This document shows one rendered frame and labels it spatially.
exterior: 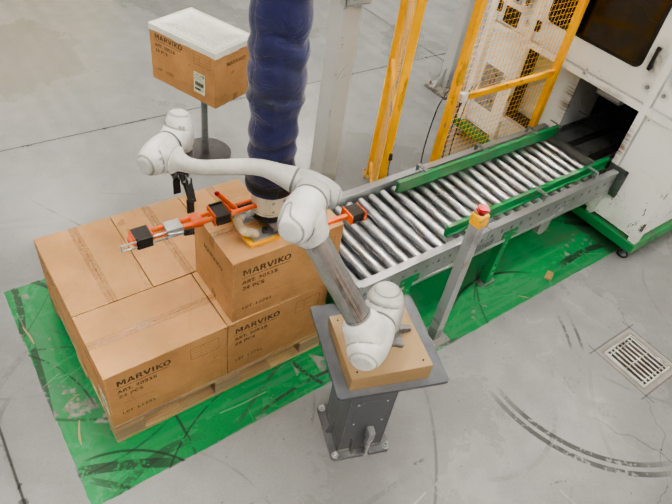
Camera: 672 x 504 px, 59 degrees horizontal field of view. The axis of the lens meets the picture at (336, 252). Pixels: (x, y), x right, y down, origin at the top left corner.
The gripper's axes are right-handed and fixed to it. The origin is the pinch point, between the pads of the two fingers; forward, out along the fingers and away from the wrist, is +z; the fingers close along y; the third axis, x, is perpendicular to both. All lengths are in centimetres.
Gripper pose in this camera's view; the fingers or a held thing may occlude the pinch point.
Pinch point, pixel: (183, 200)
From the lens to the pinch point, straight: 251.6
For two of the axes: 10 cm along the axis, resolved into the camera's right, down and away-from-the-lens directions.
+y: -5.5, -6.3, 5.5
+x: -8.2, 3.1, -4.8
